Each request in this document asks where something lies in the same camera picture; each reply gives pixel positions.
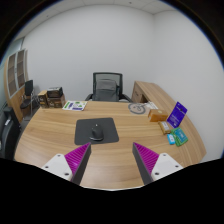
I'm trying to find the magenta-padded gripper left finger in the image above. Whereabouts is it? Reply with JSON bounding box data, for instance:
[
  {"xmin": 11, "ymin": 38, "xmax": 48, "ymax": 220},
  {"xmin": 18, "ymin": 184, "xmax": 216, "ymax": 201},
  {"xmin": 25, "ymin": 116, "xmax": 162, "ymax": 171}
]
[{"xmin": 41, "ymin": 142, "xmax": 92, "ymax": 186}]

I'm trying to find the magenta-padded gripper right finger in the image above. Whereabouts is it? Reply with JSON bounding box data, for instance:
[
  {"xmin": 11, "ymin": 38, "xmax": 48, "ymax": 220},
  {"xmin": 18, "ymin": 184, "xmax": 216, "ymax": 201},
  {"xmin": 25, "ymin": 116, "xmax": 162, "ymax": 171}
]
[{"xmin": 131, "ymin": 141, "xmax": 185, "ymax": 186}]

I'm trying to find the black computer mouse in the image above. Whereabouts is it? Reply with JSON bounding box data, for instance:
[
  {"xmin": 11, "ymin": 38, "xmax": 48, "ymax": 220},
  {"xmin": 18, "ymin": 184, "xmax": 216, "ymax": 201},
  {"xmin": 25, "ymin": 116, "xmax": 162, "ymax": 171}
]
[{"xmin": 88, "ymin": 123, "xmax": 105, "ymax": 142}]

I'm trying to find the dark grey mouse pad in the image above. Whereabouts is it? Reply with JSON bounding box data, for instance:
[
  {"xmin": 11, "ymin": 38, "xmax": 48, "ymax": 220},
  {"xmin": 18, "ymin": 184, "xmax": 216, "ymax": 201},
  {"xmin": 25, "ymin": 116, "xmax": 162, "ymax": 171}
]
[{"xmin": 74, "ymin": 117, "xmax": 120, "ymax": 146}]

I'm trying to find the small blue box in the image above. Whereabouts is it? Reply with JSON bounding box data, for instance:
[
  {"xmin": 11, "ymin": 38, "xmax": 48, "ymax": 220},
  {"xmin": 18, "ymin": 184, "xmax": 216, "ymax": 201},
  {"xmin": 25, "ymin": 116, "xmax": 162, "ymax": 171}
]
[{"xmin": 166, "ymin": 133, "xmax": 176, "ymax": 146}]

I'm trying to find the green packet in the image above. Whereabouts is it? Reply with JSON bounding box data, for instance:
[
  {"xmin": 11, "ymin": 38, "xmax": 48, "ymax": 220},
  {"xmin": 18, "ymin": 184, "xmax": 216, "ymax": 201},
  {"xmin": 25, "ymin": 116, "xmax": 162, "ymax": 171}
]
[{"xmin": 170, "ymin": 127, "xmax": 189, "ymax": 148}]

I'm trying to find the orange-brown box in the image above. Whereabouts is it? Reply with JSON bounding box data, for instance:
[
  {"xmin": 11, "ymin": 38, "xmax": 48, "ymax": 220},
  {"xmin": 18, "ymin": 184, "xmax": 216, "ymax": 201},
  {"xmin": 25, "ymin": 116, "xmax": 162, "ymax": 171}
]
[{"xmin": 147, "ymin": 108, "xmax": 169, "ymax": 123}]

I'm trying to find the purple standing card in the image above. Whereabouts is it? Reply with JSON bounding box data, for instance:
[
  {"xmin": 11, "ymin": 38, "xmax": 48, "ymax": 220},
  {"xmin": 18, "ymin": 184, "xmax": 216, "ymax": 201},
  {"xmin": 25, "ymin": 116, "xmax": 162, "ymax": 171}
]
[{"xmin": 166, "ymin": 101, "xmax": 189, "ymax": 129}]

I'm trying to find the black padded office chair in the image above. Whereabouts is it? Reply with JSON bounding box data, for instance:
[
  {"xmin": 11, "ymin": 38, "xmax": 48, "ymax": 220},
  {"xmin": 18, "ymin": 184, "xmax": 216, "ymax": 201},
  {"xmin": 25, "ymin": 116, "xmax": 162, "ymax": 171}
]
[{"xmin": 0, "ymin": 106, "xmax": 22, "ymax": 161}]

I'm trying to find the white paper sheet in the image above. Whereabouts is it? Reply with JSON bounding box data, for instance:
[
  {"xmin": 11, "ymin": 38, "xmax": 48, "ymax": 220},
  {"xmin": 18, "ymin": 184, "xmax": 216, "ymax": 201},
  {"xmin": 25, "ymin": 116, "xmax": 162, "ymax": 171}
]
[{"xmin": 145, "ymin": 101, "xmax": 160, "ymax": 111}]

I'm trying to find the white green printed leaflet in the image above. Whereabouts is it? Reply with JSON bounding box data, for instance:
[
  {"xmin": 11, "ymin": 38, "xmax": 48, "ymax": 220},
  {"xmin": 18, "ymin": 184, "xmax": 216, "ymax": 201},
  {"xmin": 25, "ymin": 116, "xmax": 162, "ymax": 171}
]
[{"xmin": 61, "ymin": 100, "xmax": 88, "ymax": 112}]

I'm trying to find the round grey disc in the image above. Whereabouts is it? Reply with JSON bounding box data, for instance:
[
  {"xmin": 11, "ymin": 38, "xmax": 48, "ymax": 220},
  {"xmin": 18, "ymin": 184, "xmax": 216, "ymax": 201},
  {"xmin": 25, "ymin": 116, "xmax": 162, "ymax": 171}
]
[{"xmin": 127, "ymin": 102, "xmax": 148, "ymax": 116}]

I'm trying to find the large brown cardboard box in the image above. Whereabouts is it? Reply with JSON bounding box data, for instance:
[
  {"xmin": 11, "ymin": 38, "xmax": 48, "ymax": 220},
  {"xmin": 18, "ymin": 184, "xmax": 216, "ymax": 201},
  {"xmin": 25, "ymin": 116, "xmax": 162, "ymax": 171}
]
[{"xmin": 47, "ymin": 94, "xmax": 67, "ymax": 109}]

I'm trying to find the small brown cardboard box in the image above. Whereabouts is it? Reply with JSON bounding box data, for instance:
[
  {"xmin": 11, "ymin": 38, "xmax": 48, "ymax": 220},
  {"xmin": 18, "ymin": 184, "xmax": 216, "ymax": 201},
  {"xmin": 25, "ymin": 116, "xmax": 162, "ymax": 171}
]
[{"xmin": 37, "ymin": 90, "xmax": 50, "ymax": 109}]

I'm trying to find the black cardboard box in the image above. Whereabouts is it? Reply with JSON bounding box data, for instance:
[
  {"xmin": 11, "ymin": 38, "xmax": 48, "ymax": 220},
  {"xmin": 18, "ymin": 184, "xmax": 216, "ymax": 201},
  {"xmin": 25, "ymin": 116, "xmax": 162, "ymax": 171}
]
[{"xmin": 46, "ymin": 86, "xmax": 64, "ymax": 99}]

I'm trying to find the wooden side desk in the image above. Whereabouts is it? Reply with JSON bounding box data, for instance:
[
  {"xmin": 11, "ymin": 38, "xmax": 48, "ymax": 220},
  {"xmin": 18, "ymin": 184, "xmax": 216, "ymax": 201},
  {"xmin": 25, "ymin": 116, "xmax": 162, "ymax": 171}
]
[{"xmin": 130, "ymin": 80, "xmax": 174, "ymax": 108}]

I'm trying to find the small black chair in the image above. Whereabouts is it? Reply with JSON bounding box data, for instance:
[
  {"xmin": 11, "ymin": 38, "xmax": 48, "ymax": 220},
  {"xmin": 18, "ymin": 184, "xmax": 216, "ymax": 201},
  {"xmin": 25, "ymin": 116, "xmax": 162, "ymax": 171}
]
[{"xmin": 19, "ymin": 79, "xmax": 40, "ymax": 116}]

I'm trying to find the grey backpack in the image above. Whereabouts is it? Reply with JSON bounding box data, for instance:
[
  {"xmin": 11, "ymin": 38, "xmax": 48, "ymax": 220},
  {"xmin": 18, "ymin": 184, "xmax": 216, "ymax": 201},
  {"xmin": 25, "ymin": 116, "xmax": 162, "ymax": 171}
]
[{"xmin": 94, "ymin": 78, "xmax": 118, "ymax": 102}]

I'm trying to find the black mesh office chair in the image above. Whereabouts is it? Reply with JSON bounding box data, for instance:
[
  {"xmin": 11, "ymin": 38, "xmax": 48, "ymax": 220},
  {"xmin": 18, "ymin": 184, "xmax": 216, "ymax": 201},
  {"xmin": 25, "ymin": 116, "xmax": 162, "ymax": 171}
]
[{"xmin": 84, "ymin": 71, "xmax": 134, "ymax": 103}]

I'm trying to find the wooden shelf unit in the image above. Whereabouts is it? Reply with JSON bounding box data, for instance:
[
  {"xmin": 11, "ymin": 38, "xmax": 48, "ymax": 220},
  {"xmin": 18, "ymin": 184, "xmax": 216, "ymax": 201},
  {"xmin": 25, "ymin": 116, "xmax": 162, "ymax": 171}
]
[{"xmin": 3, "ymin": 48, "xmax": 31, "ymax": 123}]

